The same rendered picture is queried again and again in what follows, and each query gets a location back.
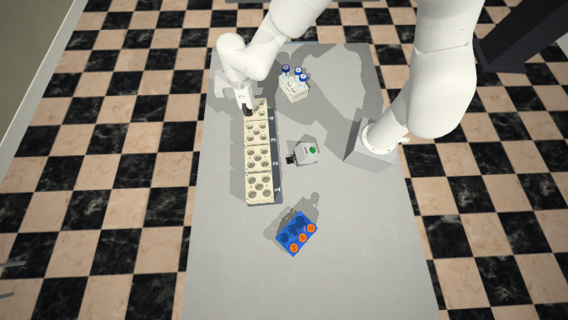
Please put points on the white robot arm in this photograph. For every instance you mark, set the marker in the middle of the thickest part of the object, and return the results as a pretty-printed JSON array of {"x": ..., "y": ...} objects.
[{"x": 434, "y": 98}]

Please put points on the white tube rack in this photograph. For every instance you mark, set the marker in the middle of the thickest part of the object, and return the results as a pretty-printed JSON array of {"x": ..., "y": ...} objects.
[{"x": 294, "y": 93}]

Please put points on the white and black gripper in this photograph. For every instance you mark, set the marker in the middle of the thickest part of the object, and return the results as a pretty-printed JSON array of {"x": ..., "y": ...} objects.
[{"x": 245, "y": 99}]

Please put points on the cream bucket adapter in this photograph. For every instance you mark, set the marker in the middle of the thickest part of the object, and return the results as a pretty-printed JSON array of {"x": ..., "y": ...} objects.
[
  {"x": 258, "y": 184},
  {"x": 259, "y": 110},
  {"x": 256, "y": 133},
  {"x": 258, "y": 159}
]

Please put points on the blue tube rack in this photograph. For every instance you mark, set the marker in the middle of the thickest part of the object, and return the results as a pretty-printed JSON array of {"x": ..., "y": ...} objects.
[{"x": 295, "y": 226}]

